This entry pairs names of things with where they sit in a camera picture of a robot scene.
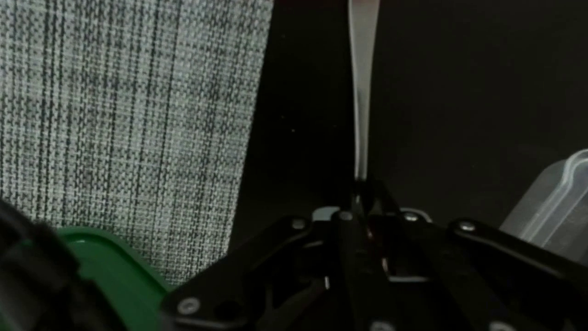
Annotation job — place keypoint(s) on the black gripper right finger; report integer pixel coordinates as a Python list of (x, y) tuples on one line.
[(466, 276)]

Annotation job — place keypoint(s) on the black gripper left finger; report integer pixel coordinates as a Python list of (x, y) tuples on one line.
[(245, 287)]

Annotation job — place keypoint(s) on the silver metal spoon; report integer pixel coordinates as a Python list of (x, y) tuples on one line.
[(363, 61)]

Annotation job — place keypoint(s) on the clear plastic container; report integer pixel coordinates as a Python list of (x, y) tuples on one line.
[(563, 203)]

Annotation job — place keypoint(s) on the grey woven placemat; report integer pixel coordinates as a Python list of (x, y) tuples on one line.
[(122, 93)]

